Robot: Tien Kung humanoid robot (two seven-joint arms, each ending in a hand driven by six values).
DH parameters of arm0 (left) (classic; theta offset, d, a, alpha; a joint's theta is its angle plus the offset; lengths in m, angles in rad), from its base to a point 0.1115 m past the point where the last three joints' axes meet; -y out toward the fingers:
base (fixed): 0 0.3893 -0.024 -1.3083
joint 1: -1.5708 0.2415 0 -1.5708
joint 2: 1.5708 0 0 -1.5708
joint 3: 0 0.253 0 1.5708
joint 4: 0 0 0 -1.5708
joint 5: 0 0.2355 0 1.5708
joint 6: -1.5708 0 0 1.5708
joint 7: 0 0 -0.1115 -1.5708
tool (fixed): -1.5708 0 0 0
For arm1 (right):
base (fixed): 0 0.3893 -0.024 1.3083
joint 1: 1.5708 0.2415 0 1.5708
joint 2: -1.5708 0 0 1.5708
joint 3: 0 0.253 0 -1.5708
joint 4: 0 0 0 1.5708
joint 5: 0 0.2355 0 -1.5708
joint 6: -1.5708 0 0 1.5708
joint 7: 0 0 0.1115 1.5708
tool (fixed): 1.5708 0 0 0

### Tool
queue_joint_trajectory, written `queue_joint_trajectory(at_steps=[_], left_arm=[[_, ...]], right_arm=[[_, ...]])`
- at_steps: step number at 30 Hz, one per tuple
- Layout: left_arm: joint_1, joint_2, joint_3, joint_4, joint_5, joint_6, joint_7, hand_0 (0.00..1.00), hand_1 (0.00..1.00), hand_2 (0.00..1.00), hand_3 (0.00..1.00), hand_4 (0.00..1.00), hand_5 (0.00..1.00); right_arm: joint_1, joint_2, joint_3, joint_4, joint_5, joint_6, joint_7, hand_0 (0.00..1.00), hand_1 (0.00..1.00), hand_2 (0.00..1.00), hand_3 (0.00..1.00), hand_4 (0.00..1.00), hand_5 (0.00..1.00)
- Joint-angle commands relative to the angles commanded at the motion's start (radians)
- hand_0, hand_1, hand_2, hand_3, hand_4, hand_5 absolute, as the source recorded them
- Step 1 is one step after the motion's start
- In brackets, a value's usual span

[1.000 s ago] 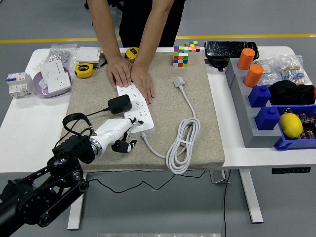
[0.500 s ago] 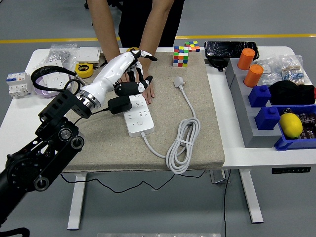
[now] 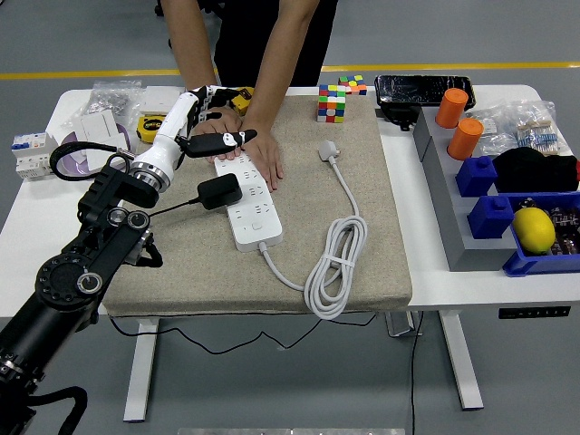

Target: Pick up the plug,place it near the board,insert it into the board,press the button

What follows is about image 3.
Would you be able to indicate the white power strip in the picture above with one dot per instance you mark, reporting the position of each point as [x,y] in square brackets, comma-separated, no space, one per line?
[254,213]

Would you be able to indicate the clear bag of small parts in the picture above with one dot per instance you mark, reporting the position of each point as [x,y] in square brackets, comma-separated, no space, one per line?
[494,131]

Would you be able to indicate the grey stepped block base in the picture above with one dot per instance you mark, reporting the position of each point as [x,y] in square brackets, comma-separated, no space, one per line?
[453,217]

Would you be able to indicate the large colourful puzzle cube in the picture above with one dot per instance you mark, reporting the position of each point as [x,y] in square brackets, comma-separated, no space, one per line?
[331,103]

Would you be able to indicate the blue plastic bin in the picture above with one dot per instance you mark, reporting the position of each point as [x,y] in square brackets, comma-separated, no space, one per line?
[530,265]

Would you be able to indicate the clear bag of screws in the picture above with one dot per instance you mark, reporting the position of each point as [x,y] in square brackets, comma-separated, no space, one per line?
[111,97]

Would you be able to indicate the black table control panel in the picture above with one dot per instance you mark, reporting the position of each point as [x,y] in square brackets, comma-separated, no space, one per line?
[534,312]

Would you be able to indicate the flat white wall switch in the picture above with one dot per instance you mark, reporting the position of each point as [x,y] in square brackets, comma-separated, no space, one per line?
[156,97]

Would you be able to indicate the grey metal box under table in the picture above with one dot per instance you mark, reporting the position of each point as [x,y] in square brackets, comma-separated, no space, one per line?
[401,324]

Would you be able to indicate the blue square block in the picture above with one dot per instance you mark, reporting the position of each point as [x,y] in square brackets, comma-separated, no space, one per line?
[476,174]
[491,217]

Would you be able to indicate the orange cylinder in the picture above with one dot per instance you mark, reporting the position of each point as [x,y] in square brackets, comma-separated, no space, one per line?
[466,138]
[453,108]

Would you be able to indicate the white wall socket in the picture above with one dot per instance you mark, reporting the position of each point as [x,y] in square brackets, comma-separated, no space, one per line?
[97,158]

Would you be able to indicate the black power adapter plug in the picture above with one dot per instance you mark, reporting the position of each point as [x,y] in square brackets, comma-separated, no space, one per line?
[219,190]

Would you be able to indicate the yellow tape measure black label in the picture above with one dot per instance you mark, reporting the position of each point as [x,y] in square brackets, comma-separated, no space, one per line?
[147,127]

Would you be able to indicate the person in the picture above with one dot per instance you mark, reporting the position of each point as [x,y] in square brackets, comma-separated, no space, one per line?
[254,36]

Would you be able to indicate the person's left forearm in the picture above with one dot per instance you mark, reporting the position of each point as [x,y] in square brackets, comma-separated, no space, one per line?
[283,59]

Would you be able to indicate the person's right hand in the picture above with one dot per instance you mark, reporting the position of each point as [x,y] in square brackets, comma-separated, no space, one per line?
[224,122]

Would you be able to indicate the person's right forearm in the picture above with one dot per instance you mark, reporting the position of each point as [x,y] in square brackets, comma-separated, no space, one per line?
[190,45]

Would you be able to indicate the black plastic holder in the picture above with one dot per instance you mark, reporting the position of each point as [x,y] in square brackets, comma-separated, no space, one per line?
[399,115]

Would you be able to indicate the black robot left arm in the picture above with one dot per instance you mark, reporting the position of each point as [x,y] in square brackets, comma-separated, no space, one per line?
[59,281]

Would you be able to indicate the white table leg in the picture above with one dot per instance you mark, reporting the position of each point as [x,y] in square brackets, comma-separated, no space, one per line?
[462,371]
[140,376]

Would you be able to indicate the purple bowl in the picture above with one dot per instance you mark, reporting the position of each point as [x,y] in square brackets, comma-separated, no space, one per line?
[74,163]

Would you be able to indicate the clear bag of resistors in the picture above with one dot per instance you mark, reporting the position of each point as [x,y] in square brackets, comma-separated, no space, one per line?
[539,131]

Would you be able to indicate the dark brown packaged parts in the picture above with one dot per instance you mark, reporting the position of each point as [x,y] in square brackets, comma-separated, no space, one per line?
[564,222]

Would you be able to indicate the black cloth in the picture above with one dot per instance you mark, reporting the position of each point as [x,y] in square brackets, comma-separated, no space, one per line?
[537,170]

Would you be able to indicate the person's left hand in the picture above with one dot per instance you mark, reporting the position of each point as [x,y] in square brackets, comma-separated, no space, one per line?
[263,154]

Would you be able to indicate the small colourful puzzle cube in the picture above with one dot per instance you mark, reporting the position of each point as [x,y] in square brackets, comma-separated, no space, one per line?
[353,84]

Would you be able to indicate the grey-brown fabric mat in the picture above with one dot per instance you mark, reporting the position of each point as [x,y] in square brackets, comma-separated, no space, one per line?
[299,190]

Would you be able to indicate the white circuit breaker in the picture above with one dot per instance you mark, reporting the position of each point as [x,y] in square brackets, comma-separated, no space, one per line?
[34,156]

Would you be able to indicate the black wrapped plastic tray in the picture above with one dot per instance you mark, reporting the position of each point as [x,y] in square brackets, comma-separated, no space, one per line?
[417,88]

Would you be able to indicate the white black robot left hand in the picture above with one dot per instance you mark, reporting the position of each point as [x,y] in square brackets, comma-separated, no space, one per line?
[170,131]

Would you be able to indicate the yellow lemon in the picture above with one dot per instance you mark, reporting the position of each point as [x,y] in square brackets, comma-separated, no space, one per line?
[534,230]

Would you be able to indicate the white wall switch with box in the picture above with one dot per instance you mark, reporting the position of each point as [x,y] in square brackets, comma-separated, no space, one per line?
[97,127]

